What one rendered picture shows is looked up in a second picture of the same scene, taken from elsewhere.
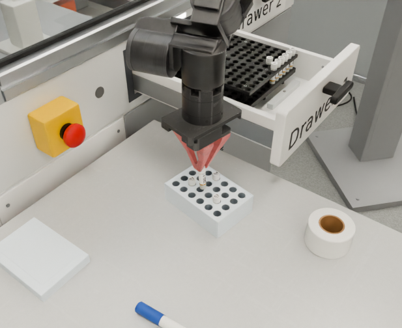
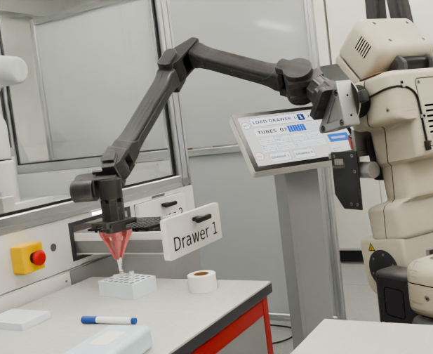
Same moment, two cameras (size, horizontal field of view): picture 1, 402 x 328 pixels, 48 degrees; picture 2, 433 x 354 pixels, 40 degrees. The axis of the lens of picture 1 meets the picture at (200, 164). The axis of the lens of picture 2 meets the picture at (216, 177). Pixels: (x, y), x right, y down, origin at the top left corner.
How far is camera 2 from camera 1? 0.98 m
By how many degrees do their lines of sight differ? 37
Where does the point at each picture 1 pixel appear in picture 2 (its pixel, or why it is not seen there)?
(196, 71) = (106, 189)
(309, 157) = not seen: outside the picture
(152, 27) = (83, 178)
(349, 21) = (278, 267)
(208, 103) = (115, 207)
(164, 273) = (99, 312)
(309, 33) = not seen: hidden behind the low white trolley
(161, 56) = (88, 186)
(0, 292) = not seen: outside the picture
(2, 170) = not seen: outside the picture
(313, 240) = (191, 283)
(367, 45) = not seen: hidden behind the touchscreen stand
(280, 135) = (165, 236)
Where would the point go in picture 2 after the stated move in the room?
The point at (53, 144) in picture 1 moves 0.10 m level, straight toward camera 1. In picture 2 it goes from (25, 263) to (34, 269)
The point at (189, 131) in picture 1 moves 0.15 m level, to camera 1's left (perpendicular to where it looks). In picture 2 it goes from (106, 223) to (43, 232)
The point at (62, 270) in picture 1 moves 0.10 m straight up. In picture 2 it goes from (34, 317) to (27, 273)
